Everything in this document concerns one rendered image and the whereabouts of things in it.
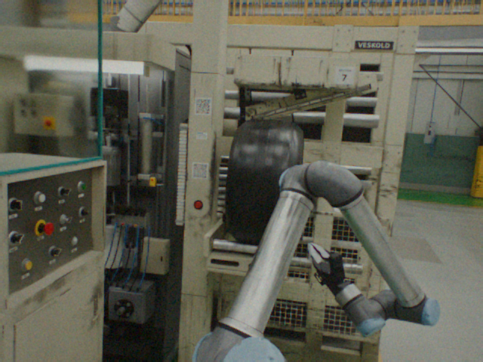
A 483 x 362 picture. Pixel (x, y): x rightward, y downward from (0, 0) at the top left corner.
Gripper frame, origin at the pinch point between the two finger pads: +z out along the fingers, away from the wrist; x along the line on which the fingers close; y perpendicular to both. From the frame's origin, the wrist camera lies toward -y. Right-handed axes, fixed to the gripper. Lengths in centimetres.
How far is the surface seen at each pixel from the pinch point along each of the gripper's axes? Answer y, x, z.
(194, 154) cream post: 3, -17, 64
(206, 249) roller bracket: 23.3, -29.7, 28.6
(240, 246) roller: 22.2, -16.3, 22.0
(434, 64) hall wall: 404, 811, 397
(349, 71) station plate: -23, 61, 58
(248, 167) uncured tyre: -13.0, -8.2, 36.0
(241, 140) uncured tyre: -15, -4, 48
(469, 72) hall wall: 403, 865, 336
